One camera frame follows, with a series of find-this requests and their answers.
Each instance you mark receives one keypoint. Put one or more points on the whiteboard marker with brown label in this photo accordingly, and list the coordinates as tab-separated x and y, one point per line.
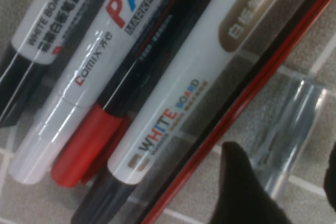
183	77

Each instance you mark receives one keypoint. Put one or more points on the red pencil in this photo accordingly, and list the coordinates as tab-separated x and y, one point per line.
236	108

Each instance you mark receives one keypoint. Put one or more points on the black marker with red cap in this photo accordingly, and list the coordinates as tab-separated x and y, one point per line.
89	140

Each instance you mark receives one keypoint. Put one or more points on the grey pen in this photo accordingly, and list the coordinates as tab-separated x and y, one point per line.
294	129

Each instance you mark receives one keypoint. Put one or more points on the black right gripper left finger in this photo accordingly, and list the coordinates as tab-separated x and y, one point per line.
241	195

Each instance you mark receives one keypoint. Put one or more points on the whiteboard marker with black print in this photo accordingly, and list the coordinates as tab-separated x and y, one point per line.
39	24

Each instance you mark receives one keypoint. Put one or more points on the white paint marker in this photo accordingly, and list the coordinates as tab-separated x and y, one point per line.
86	72

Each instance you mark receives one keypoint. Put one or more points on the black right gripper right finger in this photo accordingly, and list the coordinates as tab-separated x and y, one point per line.
332	176

